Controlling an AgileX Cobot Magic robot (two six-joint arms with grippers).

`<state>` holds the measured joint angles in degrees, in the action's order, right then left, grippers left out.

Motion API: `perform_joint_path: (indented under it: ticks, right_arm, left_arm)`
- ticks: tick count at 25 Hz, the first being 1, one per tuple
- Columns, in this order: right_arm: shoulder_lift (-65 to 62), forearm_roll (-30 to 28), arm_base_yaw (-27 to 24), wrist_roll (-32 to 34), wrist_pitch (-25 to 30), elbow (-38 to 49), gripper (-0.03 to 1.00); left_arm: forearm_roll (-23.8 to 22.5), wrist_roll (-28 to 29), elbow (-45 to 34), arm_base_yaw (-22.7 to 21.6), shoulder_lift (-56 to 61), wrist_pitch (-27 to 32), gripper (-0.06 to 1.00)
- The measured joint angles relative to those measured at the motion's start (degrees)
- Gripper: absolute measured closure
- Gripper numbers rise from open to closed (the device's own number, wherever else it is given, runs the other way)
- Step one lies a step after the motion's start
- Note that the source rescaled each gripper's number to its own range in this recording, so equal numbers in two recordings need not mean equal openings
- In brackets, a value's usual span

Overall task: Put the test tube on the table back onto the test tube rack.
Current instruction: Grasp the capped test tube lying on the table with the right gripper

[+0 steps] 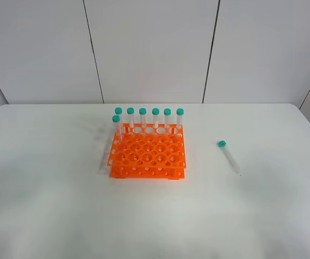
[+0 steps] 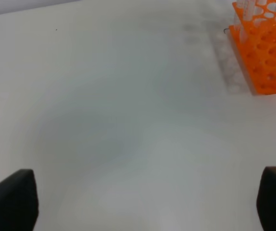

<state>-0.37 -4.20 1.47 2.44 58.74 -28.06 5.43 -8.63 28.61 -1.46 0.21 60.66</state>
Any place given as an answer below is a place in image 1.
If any green-capped test tube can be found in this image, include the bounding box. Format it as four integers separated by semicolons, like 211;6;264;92
217;140;241;176

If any orange test tube rack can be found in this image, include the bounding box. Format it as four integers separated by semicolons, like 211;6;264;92
107;123;187;180

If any second row left tube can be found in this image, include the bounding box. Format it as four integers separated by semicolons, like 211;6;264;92
112;115;123;143

